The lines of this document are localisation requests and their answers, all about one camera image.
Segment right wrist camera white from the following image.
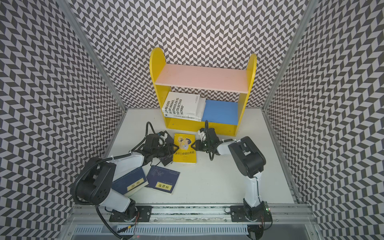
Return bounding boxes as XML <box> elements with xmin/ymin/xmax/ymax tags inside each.
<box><xmin>198</xmin><ymin>128</ymin><xmax>207</xmax><ymax>141</ymax></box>

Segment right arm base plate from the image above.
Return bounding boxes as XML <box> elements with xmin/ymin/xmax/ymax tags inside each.
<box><xmin>230</xmin><ymin>205</ymin><xmax>273</xmax><ymax>223</ymax></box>

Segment white thin book small text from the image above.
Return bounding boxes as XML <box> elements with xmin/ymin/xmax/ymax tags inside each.
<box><xmin>163</xmin><ymin>98</ymin><xmax>206</xmax><ymax>122</ymax></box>

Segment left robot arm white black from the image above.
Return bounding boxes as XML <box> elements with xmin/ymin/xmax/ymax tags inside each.
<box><xmin>72</xmin><ymin>132</ymin><xmax>179</xmax><ymax>215</ymax></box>

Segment aluminium corner post left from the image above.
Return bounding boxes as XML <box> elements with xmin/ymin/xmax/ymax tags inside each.
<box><xmin>56</xmin><ymin>0</ymin><xmax>127</xmax><ymax>111</ymax></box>

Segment yellow pink blue bookshelf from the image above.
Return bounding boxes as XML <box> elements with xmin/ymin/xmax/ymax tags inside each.
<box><xmin>149</xmin><ymin>48</ymin><xmax>258</xmax><ymax>137</ymax></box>

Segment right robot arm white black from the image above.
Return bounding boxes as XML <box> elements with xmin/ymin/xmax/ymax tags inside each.
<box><xmin>192</xmin><ymin>128</ymin><xmax>270</xmax><ymax>221</ymax></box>

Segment navy book yellow label tilted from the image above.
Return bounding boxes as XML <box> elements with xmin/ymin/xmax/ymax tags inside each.
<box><xmin>112</xmin><ymin>167</ymin><xmax>149</xmax><ymax>197</ymax></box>

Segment navy book yellow label flat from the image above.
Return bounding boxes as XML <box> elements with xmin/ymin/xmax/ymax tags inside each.
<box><xmin>146</xmin><ymin>166</ymin><xmax>180</xmax><ymax>194</ymax></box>

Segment black book white character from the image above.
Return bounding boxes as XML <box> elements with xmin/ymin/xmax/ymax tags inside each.
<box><xmin>158</xmin><ymin>131</ymin><xmax>178</xmax><ymax>167</ymax></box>

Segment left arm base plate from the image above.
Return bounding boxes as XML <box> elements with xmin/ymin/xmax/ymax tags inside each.
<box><xmin>109</xmin><ymin>206</ymin><xmax>153</xmax><ymax>223</ymax></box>

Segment aluminium corner post right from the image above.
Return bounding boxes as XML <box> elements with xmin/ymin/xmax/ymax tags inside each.
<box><xmin>262</xmin><ymin>0</ymin><xmax>319</xmax><ymax>112</ymax></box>

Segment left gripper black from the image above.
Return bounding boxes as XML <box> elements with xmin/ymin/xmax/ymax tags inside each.
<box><xmin>152</xmin><ymin>142</ymin><xmax>180</xmax><ymax>158</ymax></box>

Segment aluminium corner post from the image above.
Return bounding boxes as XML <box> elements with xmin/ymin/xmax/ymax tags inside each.
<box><xmin>262</xmin><ymin>0</ymin><xmax>319</xmax><ymax>112</ymax></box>
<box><xmin>56</xmin><ymin>0</ymin><xmax>127</xmax><ymax>111</ymax></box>

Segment aluminium front rail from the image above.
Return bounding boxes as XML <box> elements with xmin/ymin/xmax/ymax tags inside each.
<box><xmin>64</xmin><ymin>203</ymin><xmax>317</xmax><ymax>226</ymax></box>

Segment yellow illustrated book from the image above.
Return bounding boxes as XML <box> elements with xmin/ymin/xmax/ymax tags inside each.
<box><xmin>173</xmin><ymin>133</ymin><xmax>197</xmax><ymax>165</ymax></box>

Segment white book black bold text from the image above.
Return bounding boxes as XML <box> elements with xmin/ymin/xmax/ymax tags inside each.
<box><xmin>162</xmin><ymin>92</ymin><xmax>200</xmax><ymax>117</ymax></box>

